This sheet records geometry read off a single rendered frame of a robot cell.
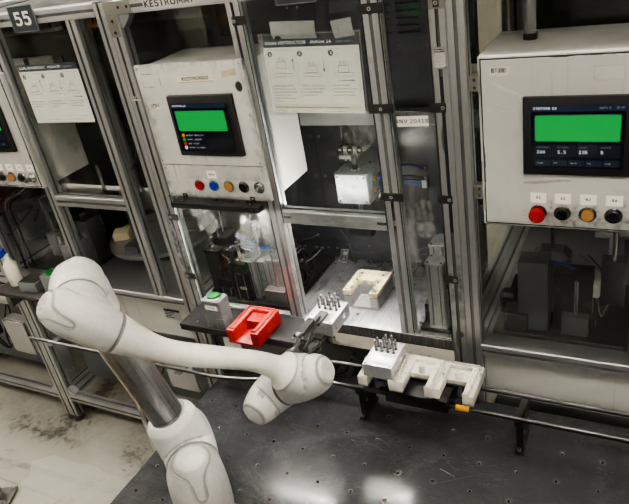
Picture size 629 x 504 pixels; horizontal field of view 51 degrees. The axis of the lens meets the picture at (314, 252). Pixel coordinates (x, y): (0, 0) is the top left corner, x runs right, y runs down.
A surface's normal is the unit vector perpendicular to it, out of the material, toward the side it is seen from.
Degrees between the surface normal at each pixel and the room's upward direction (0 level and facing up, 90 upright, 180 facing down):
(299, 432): 0
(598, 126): 90
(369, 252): 90
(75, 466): 0
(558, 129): 90
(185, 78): 90
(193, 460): 5
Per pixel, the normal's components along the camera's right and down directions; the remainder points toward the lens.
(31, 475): -0.16, -0.87
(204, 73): -0.44, 0.49
